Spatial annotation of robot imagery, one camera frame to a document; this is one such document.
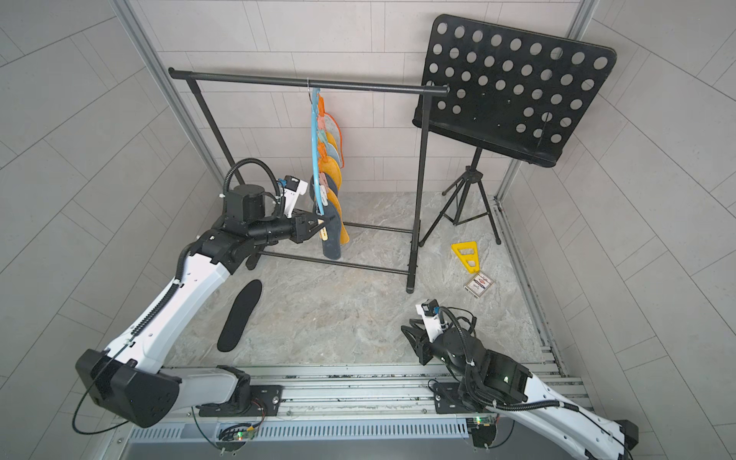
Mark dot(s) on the yellow triangular plastic piece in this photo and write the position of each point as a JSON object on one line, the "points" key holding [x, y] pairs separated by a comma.
{"points": [[468, 255]]}

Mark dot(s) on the black garment rack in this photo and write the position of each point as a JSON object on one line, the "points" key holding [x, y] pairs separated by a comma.
{"points": [[427, 94]]}

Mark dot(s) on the orange yellow shoe insole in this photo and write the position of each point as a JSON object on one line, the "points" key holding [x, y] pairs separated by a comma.
{"points": [[340, 213]]}

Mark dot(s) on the black perforated music stand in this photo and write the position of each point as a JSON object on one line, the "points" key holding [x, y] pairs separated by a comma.
{"points": [[506, 90]]}

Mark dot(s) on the blue multi-clip hanger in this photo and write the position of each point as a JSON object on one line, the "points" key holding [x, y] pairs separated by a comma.
{"points": [[314, 93]]}

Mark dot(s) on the black shoe insole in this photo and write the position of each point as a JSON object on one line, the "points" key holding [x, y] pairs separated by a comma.
{"points": [[238, 317]]}

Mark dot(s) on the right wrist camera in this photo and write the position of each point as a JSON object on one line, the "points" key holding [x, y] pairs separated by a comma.
{"points": [[429, 311]]}

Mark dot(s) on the dark grey shoe insole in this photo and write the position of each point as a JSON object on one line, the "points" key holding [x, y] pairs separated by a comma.
{"points": [[331, 247]]}

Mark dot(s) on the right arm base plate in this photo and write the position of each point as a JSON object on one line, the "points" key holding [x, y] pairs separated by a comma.
{"points": [[448, 400]]}

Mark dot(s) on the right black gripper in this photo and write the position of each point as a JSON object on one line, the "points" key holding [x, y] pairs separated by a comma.
{"points": [[422, 342]]}

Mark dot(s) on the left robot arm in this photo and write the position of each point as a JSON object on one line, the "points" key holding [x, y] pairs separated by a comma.
{"points": [[202, 266]]}

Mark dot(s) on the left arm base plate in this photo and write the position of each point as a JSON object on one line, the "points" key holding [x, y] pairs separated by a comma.
{"points": [[253, 399]]}

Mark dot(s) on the orange rim insole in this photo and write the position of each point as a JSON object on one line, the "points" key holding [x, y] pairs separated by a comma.
{"points": [[329, 133]]}

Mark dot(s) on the small card box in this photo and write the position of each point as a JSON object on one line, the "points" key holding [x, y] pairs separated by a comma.
{"points": [[479, 284]]}

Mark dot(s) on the aluminium mounting rail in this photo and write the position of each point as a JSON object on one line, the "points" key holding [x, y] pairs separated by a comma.
{"points": [[311, 393]]}

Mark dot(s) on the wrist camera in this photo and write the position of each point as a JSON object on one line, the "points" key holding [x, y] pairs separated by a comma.
{"points": [[293, 188], [429, 311]]}

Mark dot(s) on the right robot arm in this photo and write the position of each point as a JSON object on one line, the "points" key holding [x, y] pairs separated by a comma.
{"points": [[488, 382]]}

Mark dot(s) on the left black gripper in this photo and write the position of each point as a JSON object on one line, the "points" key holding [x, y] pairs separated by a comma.
{"points": [[300, 231]]}

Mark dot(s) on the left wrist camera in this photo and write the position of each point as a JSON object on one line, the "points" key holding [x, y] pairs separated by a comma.
{"points": [[293, 188]]}

